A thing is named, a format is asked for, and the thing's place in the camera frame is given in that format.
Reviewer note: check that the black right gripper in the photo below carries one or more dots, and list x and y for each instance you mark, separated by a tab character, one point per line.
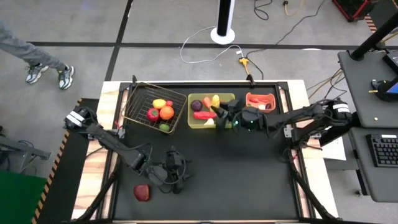
236	117

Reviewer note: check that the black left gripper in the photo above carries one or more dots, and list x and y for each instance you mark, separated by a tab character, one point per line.
176	172

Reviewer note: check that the yellow squash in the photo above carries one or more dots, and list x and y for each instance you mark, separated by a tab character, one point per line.
215	101

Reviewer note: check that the long red pepper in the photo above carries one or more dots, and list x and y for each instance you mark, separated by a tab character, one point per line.
203	115

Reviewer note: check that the orange carrot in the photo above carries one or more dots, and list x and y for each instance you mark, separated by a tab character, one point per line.
207	102

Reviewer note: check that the purple onion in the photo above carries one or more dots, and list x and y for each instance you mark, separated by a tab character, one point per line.
196	105

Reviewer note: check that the red chili green stem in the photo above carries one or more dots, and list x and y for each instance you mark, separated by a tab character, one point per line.
254	100

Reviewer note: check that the small red tomato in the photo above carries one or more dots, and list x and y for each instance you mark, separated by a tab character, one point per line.
169	103

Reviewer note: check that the round orange fruit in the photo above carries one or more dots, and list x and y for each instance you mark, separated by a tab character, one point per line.
167	113

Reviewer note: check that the green pepper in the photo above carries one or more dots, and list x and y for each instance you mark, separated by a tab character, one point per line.
164	127

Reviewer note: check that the yellow lemon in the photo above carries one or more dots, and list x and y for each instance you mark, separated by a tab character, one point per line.
159	104

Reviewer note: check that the large red green-stemmed fruit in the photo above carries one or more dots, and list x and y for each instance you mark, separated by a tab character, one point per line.
153	114

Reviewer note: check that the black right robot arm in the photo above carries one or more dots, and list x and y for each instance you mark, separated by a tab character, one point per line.
295	116

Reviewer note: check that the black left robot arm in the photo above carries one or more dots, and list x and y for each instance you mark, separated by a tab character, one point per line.
105	140

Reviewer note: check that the pale white pointed vegetable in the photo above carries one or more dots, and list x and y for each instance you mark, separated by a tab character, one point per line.
210	122

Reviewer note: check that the yellow translucent plastic bin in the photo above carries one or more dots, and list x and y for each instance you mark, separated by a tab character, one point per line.
193	123

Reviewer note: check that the small orange plastic bin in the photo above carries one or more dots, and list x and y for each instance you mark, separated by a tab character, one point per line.
250	107

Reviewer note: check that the dark red apple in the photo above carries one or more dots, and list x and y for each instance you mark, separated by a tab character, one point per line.
141	193

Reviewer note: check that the black table clamp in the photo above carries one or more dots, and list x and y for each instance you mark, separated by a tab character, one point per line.
250	80
134	80

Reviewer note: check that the yellow power plug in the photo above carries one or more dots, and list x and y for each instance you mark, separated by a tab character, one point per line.
244	62

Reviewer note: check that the black white pole stand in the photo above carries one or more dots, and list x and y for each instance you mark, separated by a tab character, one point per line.
222	34

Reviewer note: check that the black hazard-striped floor mat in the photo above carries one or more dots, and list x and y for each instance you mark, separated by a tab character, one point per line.
62	186

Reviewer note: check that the white paper sheet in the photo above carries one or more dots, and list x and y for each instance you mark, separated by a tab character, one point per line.
335	151

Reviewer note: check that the black desk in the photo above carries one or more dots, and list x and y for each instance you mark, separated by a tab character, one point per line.
360	174
357	93

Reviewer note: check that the grey metal stand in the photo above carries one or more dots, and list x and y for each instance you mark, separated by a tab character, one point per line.
28	151

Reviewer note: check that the person's shoe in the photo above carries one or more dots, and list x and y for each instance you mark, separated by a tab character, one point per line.
65	77
35	73

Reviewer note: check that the green floor mat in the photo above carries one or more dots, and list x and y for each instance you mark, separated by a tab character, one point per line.
18	199

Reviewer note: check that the black desk device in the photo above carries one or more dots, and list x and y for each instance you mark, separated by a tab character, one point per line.
384	91

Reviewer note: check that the black keyboard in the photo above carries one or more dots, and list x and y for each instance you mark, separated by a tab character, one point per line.
384	151

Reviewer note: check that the red black crate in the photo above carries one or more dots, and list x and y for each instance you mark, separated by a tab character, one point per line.
351	7

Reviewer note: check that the black metal pole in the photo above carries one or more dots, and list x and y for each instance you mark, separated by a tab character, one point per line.
373	39

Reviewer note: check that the person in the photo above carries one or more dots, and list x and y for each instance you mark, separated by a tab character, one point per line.
18	46

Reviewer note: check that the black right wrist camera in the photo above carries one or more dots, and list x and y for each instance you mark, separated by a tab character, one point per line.
236	104

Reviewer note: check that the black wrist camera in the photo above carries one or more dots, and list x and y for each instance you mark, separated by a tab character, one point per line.
236	104
175	158

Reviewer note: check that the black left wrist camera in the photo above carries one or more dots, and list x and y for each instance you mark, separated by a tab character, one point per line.
175	158

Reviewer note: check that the metal rig frame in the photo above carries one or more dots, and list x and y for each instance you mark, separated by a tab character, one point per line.
202	84

